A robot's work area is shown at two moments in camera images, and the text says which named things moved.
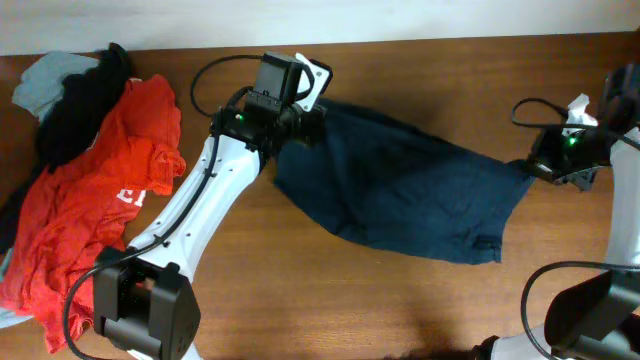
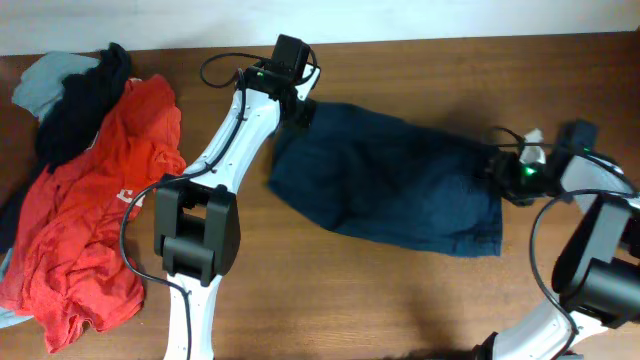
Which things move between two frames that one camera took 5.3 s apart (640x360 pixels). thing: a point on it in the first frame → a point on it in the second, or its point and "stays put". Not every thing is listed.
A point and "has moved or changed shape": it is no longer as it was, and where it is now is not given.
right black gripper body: x=574 y=159 → x=524 y=183
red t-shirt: x=74 y=215 stays put
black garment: x=71 y=123 stays put
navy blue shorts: x=401 y=189 has moved or changed shape
